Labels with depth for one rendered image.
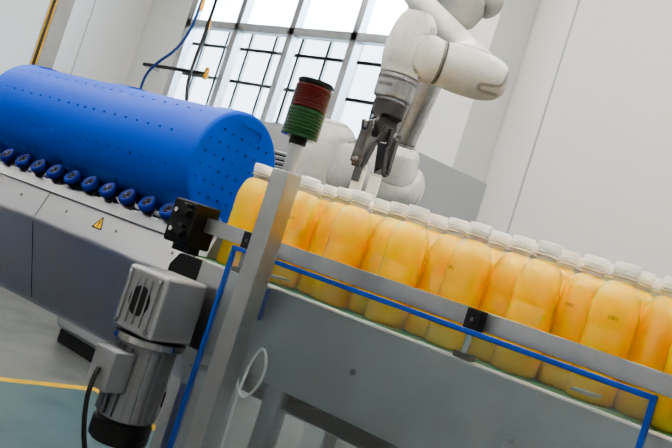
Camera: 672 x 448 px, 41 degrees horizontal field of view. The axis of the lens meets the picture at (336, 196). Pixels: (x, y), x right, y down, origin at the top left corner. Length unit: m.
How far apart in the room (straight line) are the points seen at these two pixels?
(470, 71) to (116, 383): 0.99
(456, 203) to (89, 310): 2.01
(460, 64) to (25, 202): 1.16
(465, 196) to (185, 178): 2.06
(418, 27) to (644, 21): 2.87
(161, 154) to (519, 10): 3.22
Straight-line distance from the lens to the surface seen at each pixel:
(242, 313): 1.49
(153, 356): 1.70
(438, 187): 3.72
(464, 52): 2.04
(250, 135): 2.12
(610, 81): 4.74
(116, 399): 1.72
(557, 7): 5.07
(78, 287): 2.25
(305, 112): 1.49
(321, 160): 2.56
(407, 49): 2.00
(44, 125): 2.44
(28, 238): 2.40
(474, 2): 2.53
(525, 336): 1.41
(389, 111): 1.99
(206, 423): 1.52
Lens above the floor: 1.02
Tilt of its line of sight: 3 degrees up
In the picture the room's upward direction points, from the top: 18 degrees clockwise
